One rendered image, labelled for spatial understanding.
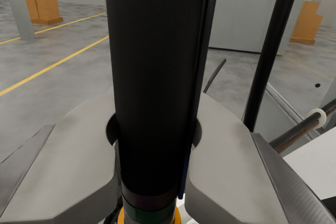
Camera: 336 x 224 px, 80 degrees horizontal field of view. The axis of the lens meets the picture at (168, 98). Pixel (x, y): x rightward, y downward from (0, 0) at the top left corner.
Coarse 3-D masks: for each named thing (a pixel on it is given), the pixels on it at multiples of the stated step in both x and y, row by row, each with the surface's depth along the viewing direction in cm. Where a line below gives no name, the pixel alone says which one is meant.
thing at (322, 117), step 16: (288, 0) 11; (272, 16) 12; (288, 16) 12; (272, 32) 12; (272, 48) 13; (272, 64) 13; (256, 80) 14; (256, 96) 15; (256, 112) 15; (320, 112) 30; (272, 144) 23
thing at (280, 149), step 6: (330, 114) 34; (318, 120) 31; (312, 126) 30; (300, 132) 28; (306, 132) 29; (294, 138) 27; (282, 144) 25; (288, 144) 26; (276, 150) 24; (282, 150) 25
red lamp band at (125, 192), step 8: (120, 176) 11; (176, 184) 11; (128, 192) 10; (168, 192) 10; (176, 192) 11; (128, 200) 11; (136, 200) 10; (144, 200) 10; (152, 200) 10; (160, 200) 10; (168, 200) 11; (144, 208) 10; (152, 208) 10
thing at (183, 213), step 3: (183, 204) 18; (177, 207) 17; (180, 207) 17; (183, 207) 17; (180, 210) 17; (183, 210) 17; (180, 213) 17; (183, 213) 17; (186, 213) 17; (180, 216) 17; (183, 216) 17; (186, 216) 17; (189, 216) 17; (183, 219) 16; (186, 219) 17; (189, 219) 17; (183, 222) 16; (186, 222) 16
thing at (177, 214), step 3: (120, 210) 14; (177, 210) 14; (120, 213) 14; (123, 213) 14; (177, 213) 14; (120, 216) 14; (123, 216) 14; (177, 216) 14; (120, 219) 14; (123, 219) 13; (177, 219) 14; (180, 219) 14; (117, 222) 14; (120, 222) 13; (123, 222) 13; (174, 222) 13; (177, 222) 14; (180, 222) 14
